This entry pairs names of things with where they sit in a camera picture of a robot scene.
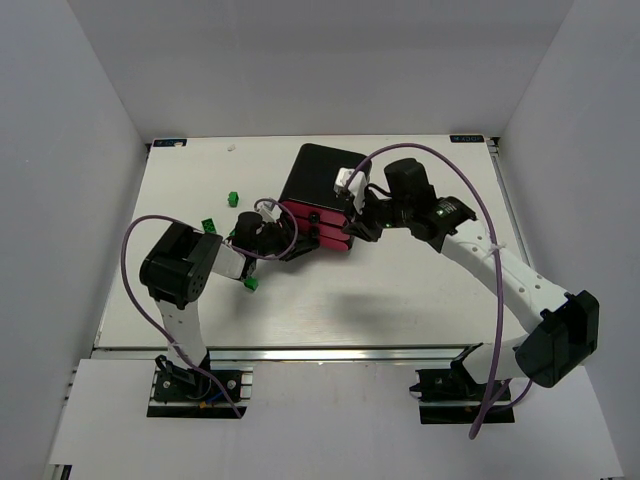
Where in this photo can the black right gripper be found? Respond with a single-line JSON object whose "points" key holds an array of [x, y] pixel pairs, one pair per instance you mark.
{"points": [[367, 220]]}

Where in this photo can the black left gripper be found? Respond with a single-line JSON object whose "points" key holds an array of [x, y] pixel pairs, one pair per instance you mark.
{"points": [[288, 236]]}

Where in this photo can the pink top drawer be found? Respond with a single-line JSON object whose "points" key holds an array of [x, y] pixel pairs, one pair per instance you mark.
{"points": [[323, 215]]}

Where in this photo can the pink bottom drawer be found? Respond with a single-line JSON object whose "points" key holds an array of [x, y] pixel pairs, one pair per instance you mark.
{"points": [[334, 244]]}

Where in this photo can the black drawer cabinet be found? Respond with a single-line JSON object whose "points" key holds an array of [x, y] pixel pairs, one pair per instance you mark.
{"points": [[312, 176]]}

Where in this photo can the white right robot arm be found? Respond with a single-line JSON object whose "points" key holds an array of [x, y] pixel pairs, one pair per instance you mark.
{"points": [[561, 329]]}

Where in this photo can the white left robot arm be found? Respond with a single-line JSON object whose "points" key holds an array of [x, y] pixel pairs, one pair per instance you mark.
{"points": [[177, 269]]}

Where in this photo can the dark green small lego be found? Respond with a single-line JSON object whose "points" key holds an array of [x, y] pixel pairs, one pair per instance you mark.
{"points": [[233, 199]]}

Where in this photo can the blue right corner sticker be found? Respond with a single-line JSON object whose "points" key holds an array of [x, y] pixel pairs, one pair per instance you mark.
{"points": [[466, 138]]}

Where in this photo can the blue table corner sticker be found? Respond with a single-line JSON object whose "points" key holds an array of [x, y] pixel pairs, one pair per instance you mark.
{"points": [[169, 143]]}

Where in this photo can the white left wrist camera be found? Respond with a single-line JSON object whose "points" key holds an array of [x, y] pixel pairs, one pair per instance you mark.
{"points": [[268, 209]]}

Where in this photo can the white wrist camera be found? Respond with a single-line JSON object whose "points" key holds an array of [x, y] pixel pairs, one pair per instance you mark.
{"points": [[351, 184], [268, 209]]}

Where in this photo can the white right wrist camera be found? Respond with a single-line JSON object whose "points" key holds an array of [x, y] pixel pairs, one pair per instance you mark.
{"points": [[351, 184]]}

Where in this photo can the aluminium right side rail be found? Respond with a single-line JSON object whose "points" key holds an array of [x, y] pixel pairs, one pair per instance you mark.
{"points": [[494, 152]]}

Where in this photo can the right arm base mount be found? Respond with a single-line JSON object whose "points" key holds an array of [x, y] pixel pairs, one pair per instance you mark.
{"points": [[447, 396]]}

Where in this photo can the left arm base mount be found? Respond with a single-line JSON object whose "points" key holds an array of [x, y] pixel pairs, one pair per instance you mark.
{"points": [[177, 392]]}

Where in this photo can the aluminium table front rail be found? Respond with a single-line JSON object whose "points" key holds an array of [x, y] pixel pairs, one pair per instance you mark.
{"points": [[410, 354]]}

